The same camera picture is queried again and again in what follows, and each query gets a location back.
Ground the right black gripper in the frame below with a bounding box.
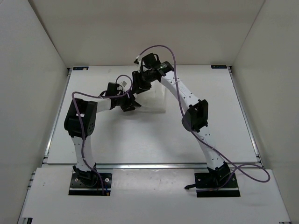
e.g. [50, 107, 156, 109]
[132, 70, 156, 96]

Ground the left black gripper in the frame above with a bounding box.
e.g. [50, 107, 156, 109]
[115, 89, 141, 112]

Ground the white pleated skirt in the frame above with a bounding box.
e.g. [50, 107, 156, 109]
[135, 82, 166, 113]

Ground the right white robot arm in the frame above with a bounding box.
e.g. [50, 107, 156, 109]
[132, 53, 230, 187]

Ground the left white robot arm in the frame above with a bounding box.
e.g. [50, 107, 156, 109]
[64, 82, 141, 186]

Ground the left blue corner label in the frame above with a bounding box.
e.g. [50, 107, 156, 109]
[72, 66, 89, 70]

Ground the blue corner label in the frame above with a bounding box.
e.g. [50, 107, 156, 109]
[211, 65, 227, 69]
[72, 66, 89, 70]

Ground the right blue corner label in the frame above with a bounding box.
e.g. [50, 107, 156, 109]
[211, 65, 227, 69]

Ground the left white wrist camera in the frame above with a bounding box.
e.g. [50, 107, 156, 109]
[120, 81, 127, 87]

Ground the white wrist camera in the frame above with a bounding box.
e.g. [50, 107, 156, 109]
[134, 55, 143, 73]
[120, 81, 127, 87]

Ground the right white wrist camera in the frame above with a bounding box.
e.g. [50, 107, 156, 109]
[134, 55, 143, 73]

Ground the aluminium table rail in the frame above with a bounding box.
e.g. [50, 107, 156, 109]
[96, 163, 207, 169]

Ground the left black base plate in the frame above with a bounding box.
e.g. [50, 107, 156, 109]
[68, 169, 113, 196]

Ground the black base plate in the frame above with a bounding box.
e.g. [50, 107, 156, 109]
[184, 173, 241, 198]
[68, 169, 113, 196]

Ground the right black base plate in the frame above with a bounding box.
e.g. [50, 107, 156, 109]
[184, 173, 241, 198]

